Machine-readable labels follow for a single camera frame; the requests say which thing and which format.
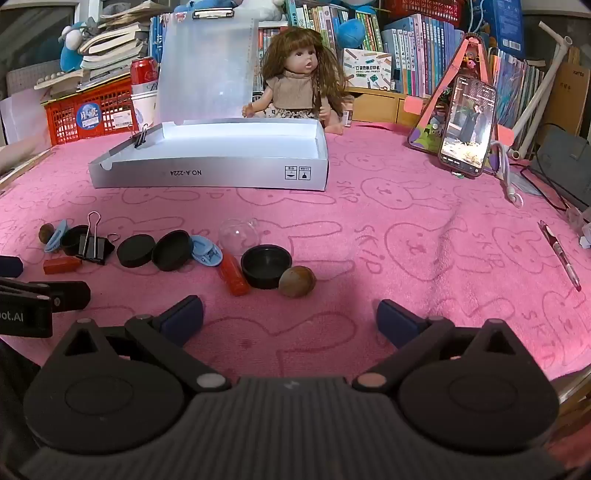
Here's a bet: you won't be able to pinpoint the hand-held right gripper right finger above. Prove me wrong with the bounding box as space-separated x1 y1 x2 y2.
352 299 550 392

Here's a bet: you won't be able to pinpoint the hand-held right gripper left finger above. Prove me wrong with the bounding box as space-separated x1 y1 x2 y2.
46 295 232 393

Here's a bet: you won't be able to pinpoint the small red block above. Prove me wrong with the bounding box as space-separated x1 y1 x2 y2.
43 257 83 276

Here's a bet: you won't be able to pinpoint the light blue plastic clip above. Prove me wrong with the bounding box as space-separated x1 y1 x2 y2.
189 235 223 267
45 220 69 253

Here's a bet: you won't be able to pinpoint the large black binder clip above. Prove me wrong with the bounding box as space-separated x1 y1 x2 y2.
76 211 116 265

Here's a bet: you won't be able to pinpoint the orange red plastic tube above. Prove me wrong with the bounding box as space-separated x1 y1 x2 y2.
220 249 251 296

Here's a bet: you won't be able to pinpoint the black round lid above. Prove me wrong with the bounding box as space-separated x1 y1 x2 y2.
117 234 155 268
152 230 194 271

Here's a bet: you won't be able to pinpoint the white cardboard box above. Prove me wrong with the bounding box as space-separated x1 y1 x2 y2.
88 117 329 191

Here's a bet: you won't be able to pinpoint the pink rabbit print cloth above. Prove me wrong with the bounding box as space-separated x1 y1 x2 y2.
0 122 591 462

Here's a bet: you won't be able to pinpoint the clear plastic dome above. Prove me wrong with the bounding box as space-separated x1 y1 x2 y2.
218 217 262 257

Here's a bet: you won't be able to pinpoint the open book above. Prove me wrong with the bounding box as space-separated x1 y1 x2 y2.
0 138 56 190

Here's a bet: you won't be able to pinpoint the white paper sheet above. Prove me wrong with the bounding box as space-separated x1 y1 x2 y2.
0 88 51 148

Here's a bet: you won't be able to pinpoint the red plastic basket with label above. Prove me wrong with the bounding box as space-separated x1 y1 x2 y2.
44 76 139 146

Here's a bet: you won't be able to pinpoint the small black binder clip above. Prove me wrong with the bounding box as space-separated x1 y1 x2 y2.
134 124 160 149

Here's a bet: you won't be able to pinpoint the red pen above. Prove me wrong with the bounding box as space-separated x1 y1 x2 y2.
538 220 583 292

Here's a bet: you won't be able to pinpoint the white grid board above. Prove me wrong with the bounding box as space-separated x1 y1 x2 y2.
6 60 63 100

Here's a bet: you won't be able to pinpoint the white paper cups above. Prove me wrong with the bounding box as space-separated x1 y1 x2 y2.
130 90 160 134

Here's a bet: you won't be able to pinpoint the pink folding stand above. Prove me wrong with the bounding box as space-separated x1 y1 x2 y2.
407 33 513 178

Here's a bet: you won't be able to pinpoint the smartphone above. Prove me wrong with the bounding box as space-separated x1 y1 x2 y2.
438 75 498 178

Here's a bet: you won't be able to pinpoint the wooden drawer unit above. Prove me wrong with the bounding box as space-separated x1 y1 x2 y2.
344 85 437 126

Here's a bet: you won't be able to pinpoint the blue and white plush toy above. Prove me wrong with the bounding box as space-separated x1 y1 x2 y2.
60 21 100 72

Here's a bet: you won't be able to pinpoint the red soda can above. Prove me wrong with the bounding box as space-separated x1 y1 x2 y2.
130 56 160 93

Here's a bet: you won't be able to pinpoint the grey pouch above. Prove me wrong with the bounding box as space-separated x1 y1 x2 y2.
529 124 591 208

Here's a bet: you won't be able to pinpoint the window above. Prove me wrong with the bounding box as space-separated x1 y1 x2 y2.
0 0 102 75

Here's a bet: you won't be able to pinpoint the stack of worn books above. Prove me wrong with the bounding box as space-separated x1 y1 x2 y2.
76 0 181 90

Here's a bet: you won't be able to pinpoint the translucent clipboard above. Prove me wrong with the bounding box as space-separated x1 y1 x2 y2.
156 8 259 127

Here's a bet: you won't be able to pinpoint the white printed carton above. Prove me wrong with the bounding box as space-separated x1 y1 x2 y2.
342 47 393 90

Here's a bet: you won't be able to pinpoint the brown haired doll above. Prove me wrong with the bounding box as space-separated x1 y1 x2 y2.
241 27 354 136

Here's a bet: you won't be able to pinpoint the row of upright books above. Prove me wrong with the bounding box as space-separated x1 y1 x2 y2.
148 0 548 132

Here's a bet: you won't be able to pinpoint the white plastic pipe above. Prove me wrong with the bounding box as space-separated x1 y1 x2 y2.
508 21 575 160

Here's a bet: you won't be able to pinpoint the large blue plush toy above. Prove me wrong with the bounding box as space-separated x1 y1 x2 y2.
332 0 384 44

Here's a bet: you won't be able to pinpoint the blue gift box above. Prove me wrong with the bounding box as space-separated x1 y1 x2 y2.
480 0 525 58

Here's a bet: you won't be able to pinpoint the white cable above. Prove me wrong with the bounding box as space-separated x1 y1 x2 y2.
489 141 525 208

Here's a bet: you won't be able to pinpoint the wooden bead string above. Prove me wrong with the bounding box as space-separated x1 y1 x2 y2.
34 69 70 89

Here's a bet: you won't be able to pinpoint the black cable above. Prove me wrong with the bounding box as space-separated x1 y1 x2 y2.
519 161 573 213

